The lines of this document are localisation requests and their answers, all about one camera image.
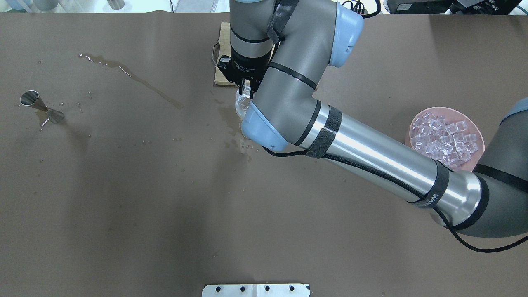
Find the pink bowl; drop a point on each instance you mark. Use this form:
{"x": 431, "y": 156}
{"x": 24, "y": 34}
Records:
{"x": 445, "y": 136}

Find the clear wine glass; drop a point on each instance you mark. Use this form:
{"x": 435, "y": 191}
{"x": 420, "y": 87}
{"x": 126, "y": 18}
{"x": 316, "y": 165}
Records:
{"x": 241, "y": 106}

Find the clear ice cube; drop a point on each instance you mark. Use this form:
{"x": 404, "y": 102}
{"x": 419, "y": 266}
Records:
{"x": 247, "y": 91}

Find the white mounting plate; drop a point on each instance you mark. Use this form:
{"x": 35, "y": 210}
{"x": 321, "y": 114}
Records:
{"x": 257, "y": 290}

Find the steel cup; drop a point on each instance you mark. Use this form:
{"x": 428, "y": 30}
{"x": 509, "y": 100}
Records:
{"x": 116, "y": 5}

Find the grey cup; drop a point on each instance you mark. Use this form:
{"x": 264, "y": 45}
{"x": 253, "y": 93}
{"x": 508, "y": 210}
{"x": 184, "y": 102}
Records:
{"x": 45, "y": 5}

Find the steel double jigger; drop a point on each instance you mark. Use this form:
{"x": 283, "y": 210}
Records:
{"x": 32, "y": 99}

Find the pile of clear ice cubes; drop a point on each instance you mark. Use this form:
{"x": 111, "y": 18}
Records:
{"x": 444, "y": 138}

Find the brown paper table cover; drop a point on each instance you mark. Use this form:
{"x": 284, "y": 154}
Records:
{"x": 147, "y": 187}

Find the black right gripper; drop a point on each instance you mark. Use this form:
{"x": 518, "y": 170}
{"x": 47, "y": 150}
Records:
{"x": 246, "y": 66}

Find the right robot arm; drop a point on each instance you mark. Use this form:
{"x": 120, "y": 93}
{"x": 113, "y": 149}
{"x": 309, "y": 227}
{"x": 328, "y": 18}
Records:
{"x": 283, "y": 48}

